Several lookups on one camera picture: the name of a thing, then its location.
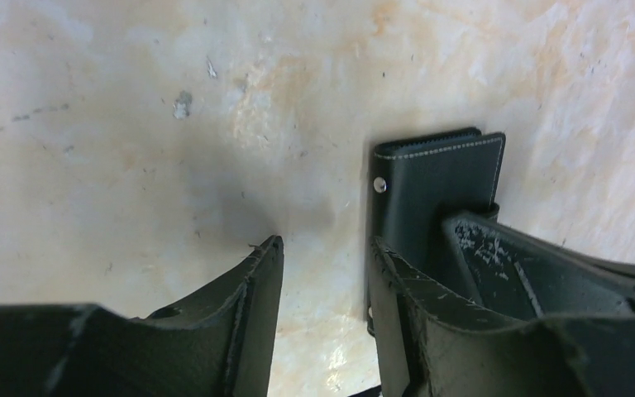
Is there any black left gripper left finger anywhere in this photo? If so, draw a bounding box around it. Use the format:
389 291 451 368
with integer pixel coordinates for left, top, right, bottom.
0 236 284 396

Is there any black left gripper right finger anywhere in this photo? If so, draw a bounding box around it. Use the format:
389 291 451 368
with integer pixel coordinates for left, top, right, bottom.
369 238 635 396

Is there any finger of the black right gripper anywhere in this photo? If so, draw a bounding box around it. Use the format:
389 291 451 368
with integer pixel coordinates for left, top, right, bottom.
441 212 635 320

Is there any black leather card holder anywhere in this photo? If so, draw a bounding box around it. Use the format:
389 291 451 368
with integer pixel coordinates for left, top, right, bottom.
365 127 507 335

